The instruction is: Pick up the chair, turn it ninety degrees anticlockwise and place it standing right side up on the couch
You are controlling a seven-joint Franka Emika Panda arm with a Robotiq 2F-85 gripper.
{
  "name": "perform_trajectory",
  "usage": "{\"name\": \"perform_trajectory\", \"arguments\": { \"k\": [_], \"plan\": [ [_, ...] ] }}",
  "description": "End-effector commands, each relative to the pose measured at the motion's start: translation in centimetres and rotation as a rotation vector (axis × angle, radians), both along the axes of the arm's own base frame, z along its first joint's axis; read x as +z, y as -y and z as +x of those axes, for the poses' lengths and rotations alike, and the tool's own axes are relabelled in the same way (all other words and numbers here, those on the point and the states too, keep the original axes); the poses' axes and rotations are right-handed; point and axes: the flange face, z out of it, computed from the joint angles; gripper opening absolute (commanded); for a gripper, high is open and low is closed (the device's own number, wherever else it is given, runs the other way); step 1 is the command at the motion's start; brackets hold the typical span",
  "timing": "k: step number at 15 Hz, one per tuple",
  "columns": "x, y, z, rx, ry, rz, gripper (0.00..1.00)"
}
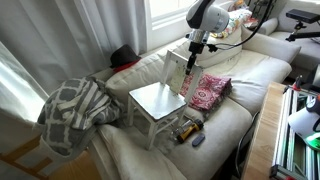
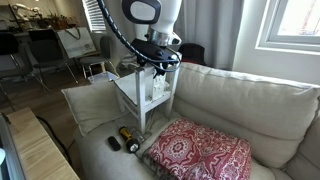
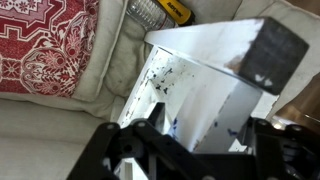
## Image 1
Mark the wooden side table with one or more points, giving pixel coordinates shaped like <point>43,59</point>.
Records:
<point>20,160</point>

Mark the beige sofa back cushion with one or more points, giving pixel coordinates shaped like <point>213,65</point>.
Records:
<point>146,71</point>

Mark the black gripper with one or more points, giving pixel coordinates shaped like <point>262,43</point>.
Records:
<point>196,49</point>

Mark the grey sofa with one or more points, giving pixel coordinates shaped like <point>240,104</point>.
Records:
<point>306,50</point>

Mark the red patterned folded cloth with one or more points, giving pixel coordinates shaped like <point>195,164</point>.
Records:
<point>206,91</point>

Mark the light wooden table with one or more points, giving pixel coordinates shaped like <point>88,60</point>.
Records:
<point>263,140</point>

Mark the black remote control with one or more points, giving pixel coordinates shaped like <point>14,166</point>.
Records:
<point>198,139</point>

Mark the white wooden chair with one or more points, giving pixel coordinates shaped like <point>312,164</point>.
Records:
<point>156,101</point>

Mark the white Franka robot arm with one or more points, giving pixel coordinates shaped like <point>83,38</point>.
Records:
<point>208,16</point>

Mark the yellow black flashlight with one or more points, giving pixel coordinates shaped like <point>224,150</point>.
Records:
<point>188,131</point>

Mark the grey curtain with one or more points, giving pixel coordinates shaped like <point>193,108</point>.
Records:
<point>66,33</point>

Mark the colourful floral blanket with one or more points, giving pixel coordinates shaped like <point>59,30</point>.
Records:
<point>238,18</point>

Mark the white device with green light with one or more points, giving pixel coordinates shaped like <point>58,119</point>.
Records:
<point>301,121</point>

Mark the black hat with red band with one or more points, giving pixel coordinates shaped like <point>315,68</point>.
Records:
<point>123,55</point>

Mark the beige sofa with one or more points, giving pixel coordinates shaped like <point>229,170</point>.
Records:
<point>213,140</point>

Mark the red black clamp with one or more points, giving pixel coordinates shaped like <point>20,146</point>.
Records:
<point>296,83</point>

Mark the aluminium frame rack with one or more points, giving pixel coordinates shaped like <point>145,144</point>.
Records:
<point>283,143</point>

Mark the grey white patterned blanket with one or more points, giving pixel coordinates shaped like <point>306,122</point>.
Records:
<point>73,110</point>

